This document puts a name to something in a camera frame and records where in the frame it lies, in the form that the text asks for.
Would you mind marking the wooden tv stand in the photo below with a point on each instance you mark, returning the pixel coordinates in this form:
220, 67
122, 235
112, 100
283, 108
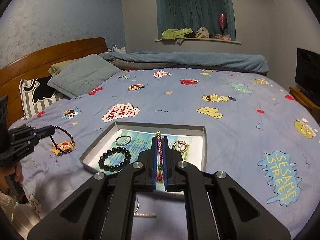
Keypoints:
313, 108

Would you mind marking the grey-blue pillow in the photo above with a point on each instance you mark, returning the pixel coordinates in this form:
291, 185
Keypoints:
83, 76

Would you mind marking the rolled blue grey blanket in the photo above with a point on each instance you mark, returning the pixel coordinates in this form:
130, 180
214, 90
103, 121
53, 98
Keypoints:
189, 59

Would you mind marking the wooden window sill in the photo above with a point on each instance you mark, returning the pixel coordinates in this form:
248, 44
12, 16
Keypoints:
180, 41

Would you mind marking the olive green pillow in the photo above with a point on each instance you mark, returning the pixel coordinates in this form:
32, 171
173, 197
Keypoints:
56, 68

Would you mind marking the pink plush on sill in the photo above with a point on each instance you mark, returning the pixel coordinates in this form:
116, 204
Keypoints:
223, 37

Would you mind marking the grey shallow box tray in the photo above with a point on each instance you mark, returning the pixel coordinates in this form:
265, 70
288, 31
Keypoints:
163, 128

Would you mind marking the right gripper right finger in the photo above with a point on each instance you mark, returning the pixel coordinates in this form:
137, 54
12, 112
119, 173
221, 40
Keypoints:
216, 206

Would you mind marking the pink balloon on stand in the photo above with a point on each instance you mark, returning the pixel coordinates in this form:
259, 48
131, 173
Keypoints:
222, 21

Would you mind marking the teal curtain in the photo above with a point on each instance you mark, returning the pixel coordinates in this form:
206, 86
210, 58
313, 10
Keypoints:
194, 14

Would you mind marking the beige cloth on sill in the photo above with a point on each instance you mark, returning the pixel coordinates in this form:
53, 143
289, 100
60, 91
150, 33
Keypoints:
202, 33

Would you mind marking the white plastic bag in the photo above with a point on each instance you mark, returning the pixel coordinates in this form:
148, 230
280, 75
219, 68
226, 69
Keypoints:
114, 48

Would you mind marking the striped black white pillow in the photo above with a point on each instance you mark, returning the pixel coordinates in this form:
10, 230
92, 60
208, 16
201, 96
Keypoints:
36, 95

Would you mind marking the blue printed paper liner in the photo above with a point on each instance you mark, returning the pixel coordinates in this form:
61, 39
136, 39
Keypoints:
160, 144

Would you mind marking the cartoon print blue bedsheet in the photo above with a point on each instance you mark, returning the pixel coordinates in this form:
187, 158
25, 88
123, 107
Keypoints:
243, 124

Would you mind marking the pearl bar hair clip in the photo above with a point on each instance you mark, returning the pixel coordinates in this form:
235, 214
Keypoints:
145, 215

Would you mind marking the wooden headboard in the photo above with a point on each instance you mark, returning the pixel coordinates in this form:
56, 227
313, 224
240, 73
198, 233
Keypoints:
36, 64

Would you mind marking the green cloth on sill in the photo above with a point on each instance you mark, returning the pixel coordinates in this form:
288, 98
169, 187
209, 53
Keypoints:
176, 34

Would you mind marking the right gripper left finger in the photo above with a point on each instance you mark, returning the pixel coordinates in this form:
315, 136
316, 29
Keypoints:
103, 206

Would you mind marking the black television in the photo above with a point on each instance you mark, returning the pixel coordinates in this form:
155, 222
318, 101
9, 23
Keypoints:
307, 71

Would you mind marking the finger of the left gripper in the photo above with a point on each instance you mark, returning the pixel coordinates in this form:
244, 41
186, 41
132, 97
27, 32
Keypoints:
44, 132

